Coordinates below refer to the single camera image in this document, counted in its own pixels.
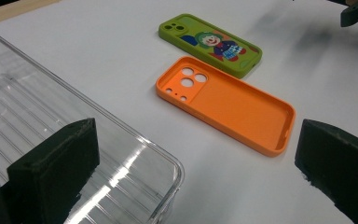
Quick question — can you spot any clear plastic container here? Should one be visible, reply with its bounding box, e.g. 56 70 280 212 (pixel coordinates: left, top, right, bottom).
0 22 186 224

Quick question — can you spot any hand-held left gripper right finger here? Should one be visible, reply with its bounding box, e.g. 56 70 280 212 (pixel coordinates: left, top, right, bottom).
294 119 358 224

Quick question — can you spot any orange phone case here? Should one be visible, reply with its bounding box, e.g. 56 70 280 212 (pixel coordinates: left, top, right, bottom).
155 55 296 158

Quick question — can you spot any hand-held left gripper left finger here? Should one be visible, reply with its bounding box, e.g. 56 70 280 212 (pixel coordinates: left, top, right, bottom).
7 118 101 224

